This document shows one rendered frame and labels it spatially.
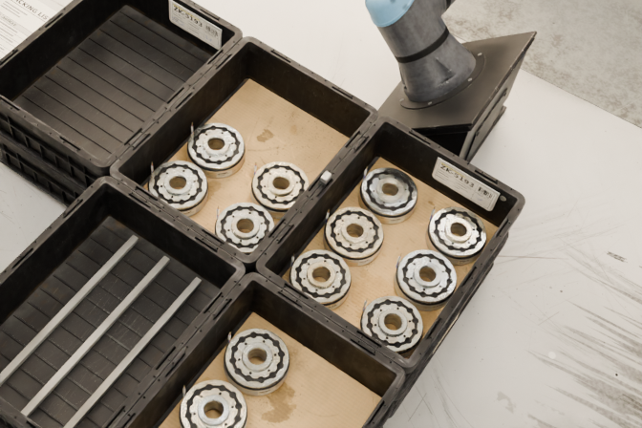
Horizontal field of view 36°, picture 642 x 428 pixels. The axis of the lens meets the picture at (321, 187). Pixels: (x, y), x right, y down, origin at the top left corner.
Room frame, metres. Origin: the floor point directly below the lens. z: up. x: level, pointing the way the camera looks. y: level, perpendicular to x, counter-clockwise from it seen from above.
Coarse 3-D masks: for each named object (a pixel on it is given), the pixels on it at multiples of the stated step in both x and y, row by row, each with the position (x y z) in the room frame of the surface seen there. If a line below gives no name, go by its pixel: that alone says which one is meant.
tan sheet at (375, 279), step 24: (432, 192) 1.06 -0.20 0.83; (432, 216) 1.00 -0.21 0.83; (312, 240) 0.91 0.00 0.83; (384, 240) 0.94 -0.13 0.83; (408, 240) 0.95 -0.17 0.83; (384, 264) 0.89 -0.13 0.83; (360, 288) 0.83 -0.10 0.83; (384, 288) 0.84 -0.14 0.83; (456, 288) 0.87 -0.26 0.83; (336, 312) 0.78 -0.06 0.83; (360, 312) 0.79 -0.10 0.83; (432, 312) 0.81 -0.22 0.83
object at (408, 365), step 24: (384, 120) 1.12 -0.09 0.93; (360, 144) 1.06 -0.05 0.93; (432, 144) 1.09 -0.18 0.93; (336, 168) 1.00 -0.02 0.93; (504, 192) 1.01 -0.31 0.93; (264, 264) 0.79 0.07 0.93; (480, 264) 0.86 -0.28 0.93; (288, 288) 0.75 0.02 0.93; (360, 336) 0.69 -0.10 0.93; (432, 336) 0.72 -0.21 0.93; (408, 360) 0.67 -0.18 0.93
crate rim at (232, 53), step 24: (240, 48) 1.23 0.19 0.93; (264, 48) 1.24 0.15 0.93; (216, 72) 1.16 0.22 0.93; (312, 72) 1.20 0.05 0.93; (192, 96) 1.09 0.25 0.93; (168, 120) 1.03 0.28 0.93; (144, 144) 0.98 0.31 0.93; (120, 168) 0.92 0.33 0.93; (144, 192) 0.88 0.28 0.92; (312, 192) 0.94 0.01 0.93; (288, 216) 0.88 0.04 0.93; (216, 240) 0.82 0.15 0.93; (264, 240) 0.83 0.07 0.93
